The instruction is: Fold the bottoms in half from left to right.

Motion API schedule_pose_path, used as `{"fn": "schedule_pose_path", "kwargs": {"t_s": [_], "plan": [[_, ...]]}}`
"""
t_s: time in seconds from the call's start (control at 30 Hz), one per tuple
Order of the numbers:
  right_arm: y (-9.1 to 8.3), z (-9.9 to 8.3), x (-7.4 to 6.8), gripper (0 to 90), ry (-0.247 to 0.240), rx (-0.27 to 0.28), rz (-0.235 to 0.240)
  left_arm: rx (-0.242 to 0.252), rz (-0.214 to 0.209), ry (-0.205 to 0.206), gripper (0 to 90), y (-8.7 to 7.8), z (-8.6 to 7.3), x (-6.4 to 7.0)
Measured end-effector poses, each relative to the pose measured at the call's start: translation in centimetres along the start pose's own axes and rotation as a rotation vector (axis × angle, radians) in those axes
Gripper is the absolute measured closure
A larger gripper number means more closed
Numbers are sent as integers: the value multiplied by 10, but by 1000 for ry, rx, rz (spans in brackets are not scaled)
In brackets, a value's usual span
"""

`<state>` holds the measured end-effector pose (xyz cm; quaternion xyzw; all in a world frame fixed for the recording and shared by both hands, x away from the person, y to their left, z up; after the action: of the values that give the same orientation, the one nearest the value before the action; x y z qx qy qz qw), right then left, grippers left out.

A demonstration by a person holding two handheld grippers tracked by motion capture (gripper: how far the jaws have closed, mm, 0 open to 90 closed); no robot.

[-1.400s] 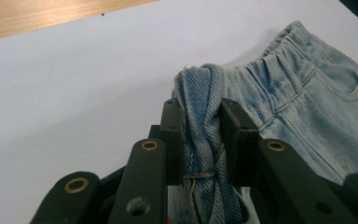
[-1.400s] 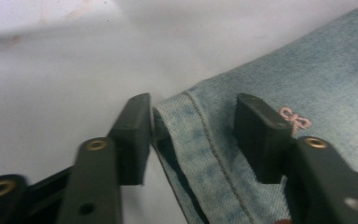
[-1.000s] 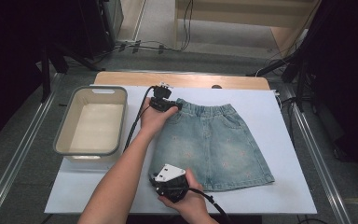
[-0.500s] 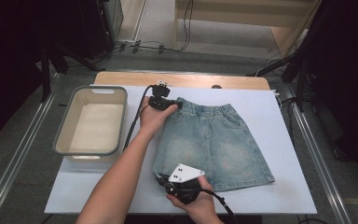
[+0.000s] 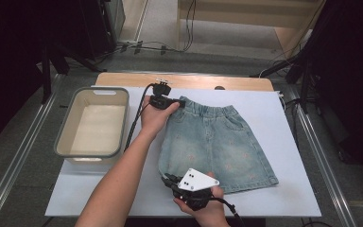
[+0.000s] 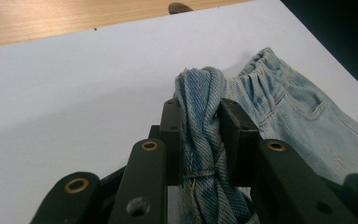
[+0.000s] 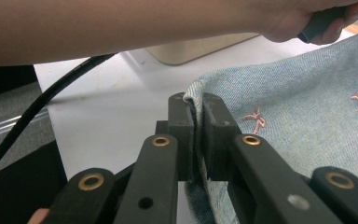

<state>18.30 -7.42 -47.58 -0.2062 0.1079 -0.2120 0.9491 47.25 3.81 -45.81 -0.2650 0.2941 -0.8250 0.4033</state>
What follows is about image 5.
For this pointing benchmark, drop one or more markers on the black curtain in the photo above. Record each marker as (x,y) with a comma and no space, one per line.
(353,78)
(6,63)

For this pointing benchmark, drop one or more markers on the beige plastic basket grey rim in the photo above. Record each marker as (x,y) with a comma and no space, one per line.
(97,132)

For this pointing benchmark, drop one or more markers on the grey cabinet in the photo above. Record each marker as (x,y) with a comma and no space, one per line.
(116,15)

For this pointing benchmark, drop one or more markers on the light wooden desk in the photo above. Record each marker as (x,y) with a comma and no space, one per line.
(233,12)

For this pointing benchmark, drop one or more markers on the aluminium floor rail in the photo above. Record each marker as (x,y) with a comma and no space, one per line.
(28,138)
(323,160)

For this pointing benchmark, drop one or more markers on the black metal stand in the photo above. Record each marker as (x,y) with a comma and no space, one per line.
(46,78)
(304,88)

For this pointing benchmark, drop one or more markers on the person's right hand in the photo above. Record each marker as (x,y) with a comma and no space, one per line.
(211,214)

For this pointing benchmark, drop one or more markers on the white table mat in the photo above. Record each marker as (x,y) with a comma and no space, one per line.
(264,110)

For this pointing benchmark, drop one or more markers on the dark table grommet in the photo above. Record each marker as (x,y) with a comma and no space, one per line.
(219,88)

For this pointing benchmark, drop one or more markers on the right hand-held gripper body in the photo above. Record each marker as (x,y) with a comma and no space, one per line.
(195,183)

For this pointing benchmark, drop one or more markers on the blue denim shorts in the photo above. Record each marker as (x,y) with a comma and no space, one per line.
(214,145)

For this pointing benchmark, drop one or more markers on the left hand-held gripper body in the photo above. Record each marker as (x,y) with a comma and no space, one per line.
(160,101)

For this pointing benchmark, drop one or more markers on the person's left hand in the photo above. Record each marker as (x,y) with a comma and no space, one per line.
(154,121)

